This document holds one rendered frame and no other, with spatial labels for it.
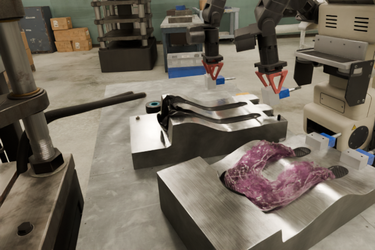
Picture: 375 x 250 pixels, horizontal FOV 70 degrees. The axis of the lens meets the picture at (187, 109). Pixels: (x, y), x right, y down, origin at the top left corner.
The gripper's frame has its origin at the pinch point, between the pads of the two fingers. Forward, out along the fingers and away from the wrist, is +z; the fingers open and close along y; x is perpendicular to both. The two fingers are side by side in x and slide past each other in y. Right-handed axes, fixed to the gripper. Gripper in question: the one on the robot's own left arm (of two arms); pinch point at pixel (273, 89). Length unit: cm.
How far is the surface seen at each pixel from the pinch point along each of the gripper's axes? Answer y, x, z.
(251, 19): -615, 282, -2
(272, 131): 5.8, -4.9, 11.9
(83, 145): -169, -108, 60
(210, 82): -26.3, -13.8, -1.5
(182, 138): 6.2, -33.8, 5.0
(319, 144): 18.7, 2.1, 13.2
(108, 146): -11, -58, 8
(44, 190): 5, -75, 9
